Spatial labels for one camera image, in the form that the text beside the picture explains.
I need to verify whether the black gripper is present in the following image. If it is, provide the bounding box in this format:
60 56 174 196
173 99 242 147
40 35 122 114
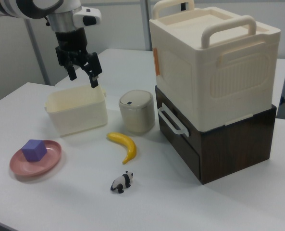
55 28 102 89

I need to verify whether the wooden drawer with white handle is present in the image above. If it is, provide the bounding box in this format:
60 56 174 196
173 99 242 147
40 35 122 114
155 86 201 181

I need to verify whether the cream open plastic bin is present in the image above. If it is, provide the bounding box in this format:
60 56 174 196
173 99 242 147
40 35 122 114
45 83 109 137

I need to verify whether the dark wood drawer cabinet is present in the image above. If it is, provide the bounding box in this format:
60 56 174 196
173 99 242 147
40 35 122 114
155 86 277 185

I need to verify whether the small beige lidded trash can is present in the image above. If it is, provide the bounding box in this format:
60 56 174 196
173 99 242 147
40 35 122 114
118 90 155 134

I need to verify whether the orange tag on storage box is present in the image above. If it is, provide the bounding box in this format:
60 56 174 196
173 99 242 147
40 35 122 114
153 48 161 76

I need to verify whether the yellow banana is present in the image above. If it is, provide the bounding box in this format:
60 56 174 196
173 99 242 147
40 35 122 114
106 131 137 166

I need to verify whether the purple cube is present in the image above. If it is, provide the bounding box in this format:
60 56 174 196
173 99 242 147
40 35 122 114
21 139 48 162

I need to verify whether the pink round plate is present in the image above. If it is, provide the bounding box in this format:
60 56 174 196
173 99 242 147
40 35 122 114
9 139 62 178

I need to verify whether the black and white panda figure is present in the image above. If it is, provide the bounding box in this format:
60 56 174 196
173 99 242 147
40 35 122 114
110 170 135 193

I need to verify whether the grey metal frame post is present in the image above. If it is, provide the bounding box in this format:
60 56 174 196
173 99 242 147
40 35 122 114
142 0 153 51

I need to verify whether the cream storage box with handles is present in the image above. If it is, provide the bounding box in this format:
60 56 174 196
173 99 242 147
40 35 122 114
149 0 282 132

